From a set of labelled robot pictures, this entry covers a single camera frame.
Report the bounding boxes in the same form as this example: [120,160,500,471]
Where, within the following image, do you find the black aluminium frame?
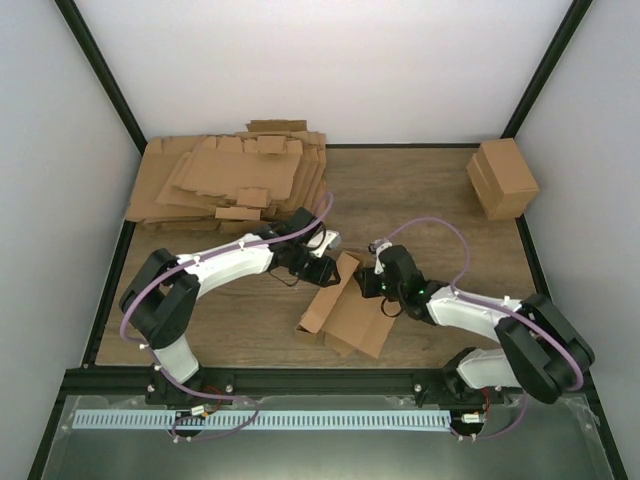
[27,0,629,480]

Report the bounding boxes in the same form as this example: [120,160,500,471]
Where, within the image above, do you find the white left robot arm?
[119,208,341,404]

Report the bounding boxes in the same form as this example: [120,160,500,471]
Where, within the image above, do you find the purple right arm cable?
[369,217,585,443]

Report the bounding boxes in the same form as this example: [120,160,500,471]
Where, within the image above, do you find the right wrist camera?
[368,238,392,275]

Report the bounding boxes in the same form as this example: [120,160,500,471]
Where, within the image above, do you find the stack of flat cardboard blanks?
[125,120,327,232]

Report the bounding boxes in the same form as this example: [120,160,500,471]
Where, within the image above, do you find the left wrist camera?
[307,228,341,258]

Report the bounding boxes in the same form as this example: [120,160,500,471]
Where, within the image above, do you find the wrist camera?
[307,228,341,258]
[368,238,392,275]

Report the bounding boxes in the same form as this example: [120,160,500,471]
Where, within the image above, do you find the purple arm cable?
[121,190,335,445]
[369,217,585,443]

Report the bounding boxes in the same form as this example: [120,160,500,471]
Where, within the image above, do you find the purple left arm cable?
[121,190,335,445]

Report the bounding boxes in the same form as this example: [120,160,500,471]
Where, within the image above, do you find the folded brown cardboard box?
[466,139,539,220]

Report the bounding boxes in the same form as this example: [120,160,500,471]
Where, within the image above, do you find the brown cardboard box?
[466,139,539,220]
[294,251,395,359]

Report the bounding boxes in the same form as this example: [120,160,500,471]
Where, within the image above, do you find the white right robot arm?
[354,242,595,404]

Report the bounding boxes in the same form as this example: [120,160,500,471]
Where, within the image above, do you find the white slotted cable duct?
[72,409,451,433]

